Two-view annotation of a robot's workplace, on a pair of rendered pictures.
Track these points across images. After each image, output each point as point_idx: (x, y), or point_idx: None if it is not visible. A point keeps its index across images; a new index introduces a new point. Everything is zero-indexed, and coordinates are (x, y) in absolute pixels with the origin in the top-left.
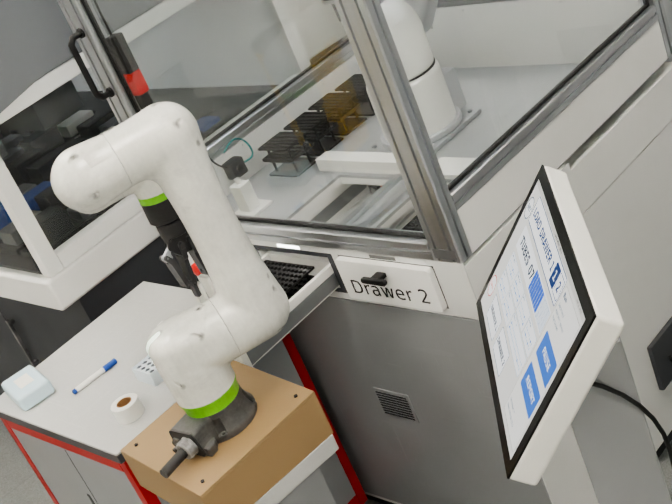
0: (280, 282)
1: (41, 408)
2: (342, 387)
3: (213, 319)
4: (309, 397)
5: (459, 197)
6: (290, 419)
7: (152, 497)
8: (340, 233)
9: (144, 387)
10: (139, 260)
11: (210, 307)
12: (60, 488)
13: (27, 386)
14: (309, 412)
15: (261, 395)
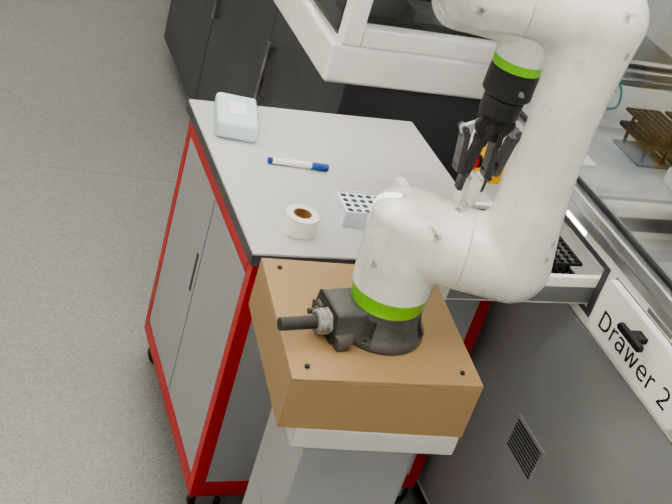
0: None
1: (230, 146)
2: (491, 383)
3: (463, 233)
4: (473, 387)
5: None
6: (437, 390)
7: (247, 316)
8: (642, 262)
9: (330, 216)
10: (424, 100)
11: (471, 219)
12: (181, 224)
13: (236, 116)
14: (459, 400)
15: (431, 338)
